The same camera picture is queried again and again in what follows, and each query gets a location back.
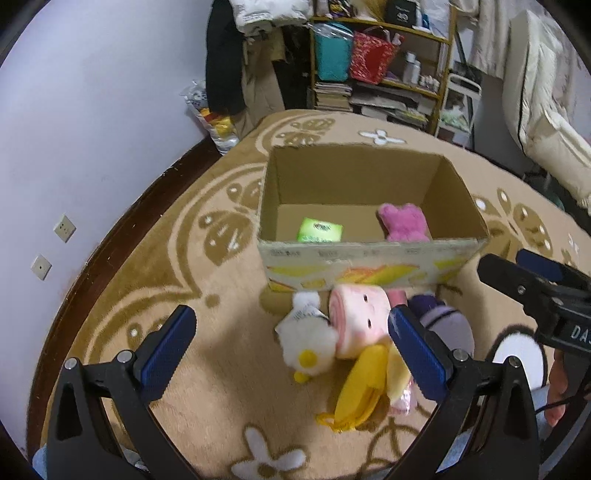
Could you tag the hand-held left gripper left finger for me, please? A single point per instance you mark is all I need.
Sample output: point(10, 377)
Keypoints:
point(168, 350)

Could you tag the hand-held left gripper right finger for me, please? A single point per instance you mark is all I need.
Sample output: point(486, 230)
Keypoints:
point(415, 355)

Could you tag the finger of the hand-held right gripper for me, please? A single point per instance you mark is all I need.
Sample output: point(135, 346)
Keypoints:
point(538, 265)
point(512, 281)

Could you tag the purple and white plush toy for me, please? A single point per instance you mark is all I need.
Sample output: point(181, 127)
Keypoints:
point(445, 323)

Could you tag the yellow plush toy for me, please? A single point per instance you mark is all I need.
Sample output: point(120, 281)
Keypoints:
point(360, 387)

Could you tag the pink roll plush pillow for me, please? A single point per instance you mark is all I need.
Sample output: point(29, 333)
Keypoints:
point(362, 318)

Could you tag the white plush duck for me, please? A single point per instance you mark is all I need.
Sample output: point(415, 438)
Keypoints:
point(307, 339)

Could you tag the printed cardboard box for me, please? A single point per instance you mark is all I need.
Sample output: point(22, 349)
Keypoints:
point(369, 177)

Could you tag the person's right hand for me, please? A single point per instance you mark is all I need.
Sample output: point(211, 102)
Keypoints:
point(559, 392)

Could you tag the small pink packet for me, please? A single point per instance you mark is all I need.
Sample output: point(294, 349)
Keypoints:
point(404, 401)

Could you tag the beige patterned rug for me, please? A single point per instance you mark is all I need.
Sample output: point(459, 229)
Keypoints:
point(221, 369)

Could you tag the pink plush bunny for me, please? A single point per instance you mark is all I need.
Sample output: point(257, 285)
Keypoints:
point(404, 224)

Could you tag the green tissue pack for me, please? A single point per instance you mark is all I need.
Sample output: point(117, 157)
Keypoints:
point(320, 230)

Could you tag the white mattress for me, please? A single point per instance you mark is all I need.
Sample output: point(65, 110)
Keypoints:
point(545, 92)

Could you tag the white metal cart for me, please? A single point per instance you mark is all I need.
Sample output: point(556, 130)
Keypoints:
point(461, 106)

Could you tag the wide pile of books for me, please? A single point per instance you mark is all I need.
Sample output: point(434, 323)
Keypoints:
point(392, 108)

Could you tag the wooden shelf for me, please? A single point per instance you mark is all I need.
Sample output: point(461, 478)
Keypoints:
point(450, 60)

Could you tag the white bottles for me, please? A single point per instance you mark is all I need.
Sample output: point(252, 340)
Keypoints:
point(412, 69)

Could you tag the clear plastic bag of toys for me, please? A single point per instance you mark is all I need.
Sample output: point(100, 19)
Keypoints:
point(212, 120)

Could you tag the tall stack of books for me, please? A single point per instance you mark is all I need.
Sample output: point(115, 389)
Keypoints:
point(332, 96)

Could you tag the red patterned bag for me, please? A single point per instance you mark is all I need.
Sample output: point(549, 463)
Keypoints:
point(371, 57)

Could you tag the white plastic bag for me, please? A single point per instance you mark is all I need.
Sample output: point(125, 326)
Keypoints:
point(434, 14)

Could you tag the beige hanging garment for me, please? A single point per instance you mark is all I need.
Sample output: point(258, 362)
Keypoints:
point(265, 87)

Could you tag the black box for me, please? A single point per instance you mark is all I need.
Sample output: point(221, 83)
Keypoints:
point(400, 11)

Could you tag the teal bag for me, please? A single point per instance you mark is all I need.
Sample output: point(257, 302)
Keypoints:
point(331, 55)

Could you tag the black hanging coat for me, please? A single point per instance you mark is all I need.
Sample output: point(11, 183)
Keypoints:
point(224, 60)

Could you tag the blonde wig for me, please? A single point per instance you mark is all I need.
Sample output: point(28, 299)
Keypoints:
point(371, 7)

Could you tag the purple printed packages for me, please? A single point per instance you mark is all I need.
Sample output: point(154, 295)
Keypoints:
point(334, 7)

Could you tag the white puffer jacket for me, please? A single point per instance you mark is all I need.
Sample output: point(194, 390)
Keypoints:
point(268, 14)

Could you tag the white wall socket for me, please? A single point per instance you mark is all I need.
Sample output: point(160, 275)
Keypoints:
point(64, 228)
point(41, 266)

